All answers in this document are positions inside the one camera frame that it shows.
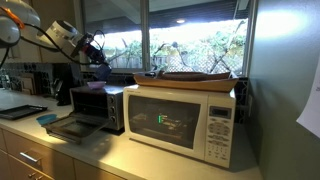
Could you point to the purple plastic bowl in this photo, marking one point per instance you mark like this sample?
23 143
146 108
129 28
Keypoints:
96 85

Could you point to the small blue bowl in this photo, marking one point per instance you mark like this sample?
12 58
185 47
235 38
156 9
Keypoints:
46 119

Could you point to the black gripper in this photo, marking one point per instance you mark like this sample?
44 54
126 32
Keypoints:
91 50

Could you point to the dark wooden bowl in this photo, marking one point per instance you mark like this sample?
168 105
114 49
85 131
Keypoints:
190 76

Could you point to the wooden cutting boards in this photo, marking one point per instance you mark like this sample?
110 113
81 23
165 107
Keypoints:
28 84

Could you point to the black coffee maker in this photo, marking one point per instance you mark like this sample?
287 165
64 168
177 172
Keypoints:
65 86

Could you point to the grey window frame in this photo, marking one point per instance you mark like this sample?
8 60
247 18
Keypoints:
144 35

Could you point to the white paper sheet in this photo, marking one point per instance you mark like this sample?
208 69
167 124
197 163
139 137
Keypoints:
313 106

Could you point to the black silver toaster oven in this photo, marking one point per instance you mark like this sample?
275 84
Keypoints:
96 108

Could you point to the blue plastic bowl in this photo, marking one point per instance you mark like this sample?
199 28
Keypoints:
102 72

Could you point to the white microwave oven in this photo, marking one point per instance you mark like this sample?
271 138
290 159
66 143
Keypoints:
173 123

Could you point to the round ceiling light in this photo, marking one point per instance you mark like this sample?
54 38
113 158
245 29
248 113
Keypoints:
180 21

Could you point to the black baking tray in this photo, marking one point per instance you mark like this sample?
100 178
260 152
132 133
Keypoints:
18 111

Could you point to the light wooden tray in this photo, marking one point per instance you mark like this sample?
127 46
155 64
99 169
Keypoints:
186 85

